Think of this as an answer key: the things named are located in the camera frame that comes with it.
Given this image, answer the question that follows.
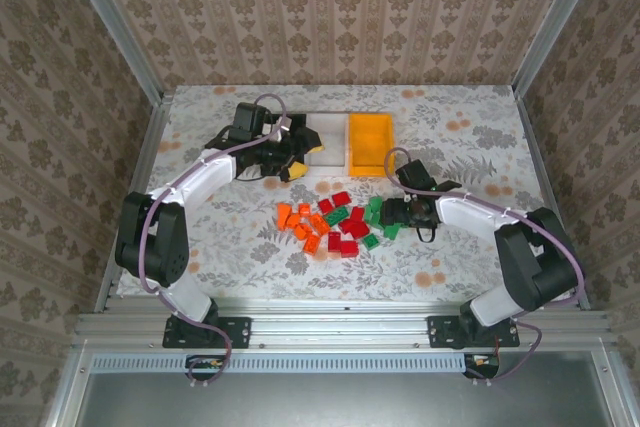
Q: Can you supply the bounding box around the black plastic container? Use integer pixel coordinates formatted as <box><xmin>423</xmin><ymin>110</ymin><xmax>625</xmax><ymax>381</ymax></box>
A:
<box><xmin>267</xmin><ymin>112</ymin><xmax>312</xmax><ymax>177</ymax></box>

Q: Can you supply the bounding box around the white plastic container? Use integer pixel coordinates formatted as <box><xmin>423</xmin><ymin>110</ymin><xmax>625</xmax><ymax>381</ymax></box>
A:
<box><xmin>305</xmin><ymin>111</ymin><xmax>350</xmax><ymax>178</ymax></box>

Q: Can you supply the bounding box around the floral patterned table cover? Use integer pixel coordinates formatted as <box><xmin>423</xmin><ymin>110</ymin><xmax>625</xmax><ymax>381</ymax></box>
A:
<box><xmin>117</xmin><ymin>84</ymin><xmax>574</xmax><ymax>304</ymax></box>

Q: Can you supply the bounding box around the orange plastic container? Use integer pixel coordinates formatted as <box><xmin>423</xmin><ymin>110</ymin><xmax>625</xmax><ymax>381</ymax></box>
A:
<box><xmin>346</xmin><ymin>112</ymin><xmax>396</xmax><ymax>179</ymax></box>

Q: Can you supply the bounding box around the black connector box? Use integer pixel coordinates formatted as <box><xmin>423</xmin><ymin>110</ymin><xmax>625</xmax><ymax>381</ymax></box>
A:
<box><xmin>185</xmin><ymin>354</ymin><xmax>226</xmax><ymax>381</ymax></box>
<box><xmin>463</xmin><ymin>353</ymin><xmax>501</xmax><ymax>379</ymax></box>

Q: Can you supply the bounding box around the grey metal sheet panel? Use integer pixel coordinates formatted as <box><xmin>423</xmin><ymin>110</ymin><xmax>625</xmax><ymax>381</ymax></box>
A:
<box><xmin>74</xmin><ymin>371</ymin><xmax>626</xmax><ymax>427</ymax></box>

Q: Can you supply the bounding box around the aluminium front frame rail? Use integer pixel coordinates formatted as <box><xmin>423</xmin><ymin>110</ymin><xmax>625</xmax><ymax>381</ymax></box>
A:
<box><xmin>74</xmin><ymin>296</ymin><xmax>617</xmax><ymax>349</ymax></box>

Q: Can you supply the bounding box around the aluminium side frame rail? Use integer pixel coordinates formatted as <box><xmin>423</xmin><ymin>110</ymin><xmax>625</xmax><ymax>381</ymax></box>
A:
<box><xmin>513</xmin><ymin>89</ymin><xmax>592</xmax><ymax>309</ymax></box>
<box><xmin>94</xmin><ymin>90</ymin><xmax>175</xmax><ymax>313</ymax></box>

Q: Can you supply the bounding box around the grey slotted cable duct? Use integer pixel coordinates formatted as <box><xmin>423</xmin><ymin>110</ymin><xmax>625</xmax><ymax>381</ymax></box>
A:
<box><xmin>92</xmin><ymin>352</ymin><xmax>469</xmax><ymax>374</ymax></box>

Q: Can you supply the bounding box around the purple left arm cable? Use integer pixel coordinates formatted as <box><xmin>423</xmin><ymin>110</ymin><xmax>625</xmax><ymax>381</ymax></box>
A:
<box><xmin>137</xmin><ymin>93</ymin><xmax>289</xmax><ymax>388</ymax></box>

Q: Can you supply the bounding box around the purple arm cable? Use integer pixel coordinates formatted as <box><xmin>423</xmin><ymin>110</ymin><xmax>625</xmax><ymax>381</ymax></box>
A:
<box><xmin>137</xmin><ymin>93</ymin><xmax>289</xmax><ymax>388</ymax></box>
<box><xmin>383</xmin><ymin>147</ymin><xmax>586</xmax><ymax>388</ymax></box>

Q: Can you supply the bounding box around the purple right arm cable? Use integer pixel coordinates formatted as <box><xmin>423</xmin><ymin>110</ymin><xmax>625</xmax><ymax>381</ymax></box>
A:
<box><xmin>383</xmin><ymin>147</ymin><xmax>586</xmax><ymax>388</ymax></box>

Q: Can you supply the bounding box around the aluminium frame post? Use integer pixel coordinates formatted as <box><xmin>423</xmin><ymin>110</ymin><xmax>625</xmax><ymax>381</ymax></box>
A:
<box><xmin>58</xmin><ymin>0</ymin><xmax>167</xmax><ymax>104</ymax></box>
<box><xmin>513</xmin><ymin>0</ymin><xmax>610</xmax><ymax>96</ymax></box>

